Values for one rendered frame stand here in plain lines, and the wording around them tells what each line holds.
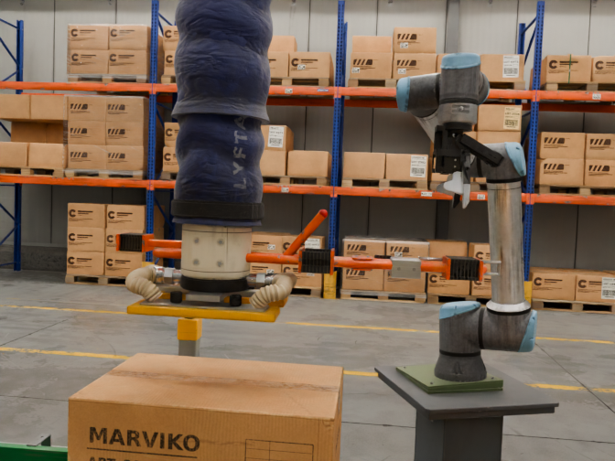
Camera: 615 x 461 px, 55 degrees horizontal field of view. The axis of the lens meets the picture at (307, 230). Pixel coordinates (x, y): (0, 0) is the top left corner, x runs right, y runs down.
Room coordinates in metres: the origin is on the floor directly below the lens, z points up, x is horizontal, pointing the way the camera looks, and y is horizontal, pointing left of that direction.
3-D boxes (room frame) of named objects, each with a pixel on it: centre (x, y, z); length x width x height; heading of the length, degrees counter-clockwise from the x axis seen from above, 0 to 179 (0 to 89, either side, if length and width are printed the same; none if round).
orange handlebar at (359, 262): (1.58, 0.02, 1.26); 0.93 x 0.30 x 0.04; 86
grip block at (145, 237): (1.75, 0.51, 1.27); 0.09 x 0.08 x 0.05; 176
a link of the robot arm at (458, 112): (1.44, -0.35, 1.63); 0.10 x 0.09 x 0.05; 175
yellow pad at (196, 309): (1.37, 0.23, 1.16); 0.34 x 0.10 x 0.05; 86
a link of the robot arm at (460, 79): (1.44, -0.35, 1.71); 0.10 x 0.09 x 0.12; 154
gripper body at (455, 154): (1.44, -0.34, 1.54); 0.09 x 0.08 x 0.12; 85
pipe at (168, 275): (1.47, 0.22, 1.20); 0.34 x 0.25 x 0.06; 86
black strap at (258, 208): (1.47, 0.22, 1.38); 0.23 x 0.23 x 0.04
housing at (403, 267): (1.44, -0.24, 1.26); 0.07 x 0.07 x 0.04; 86
